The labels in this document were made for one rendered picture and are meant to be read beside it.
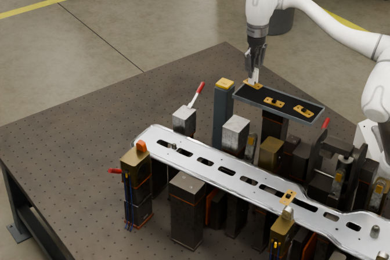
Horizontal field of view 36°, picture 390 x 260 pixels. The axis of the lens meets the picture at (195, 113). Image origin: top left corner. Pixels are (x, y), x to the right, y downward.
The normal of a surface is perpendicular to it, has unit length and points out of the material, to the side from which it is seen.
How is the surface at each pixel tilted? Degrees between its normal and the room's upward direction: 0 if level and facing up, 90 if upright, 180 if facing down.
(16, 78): 0
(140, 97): 0
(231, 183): 0
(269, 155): 90
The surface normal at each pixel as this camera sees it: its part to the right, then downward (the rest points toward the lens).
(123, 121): 0.01, -0.80
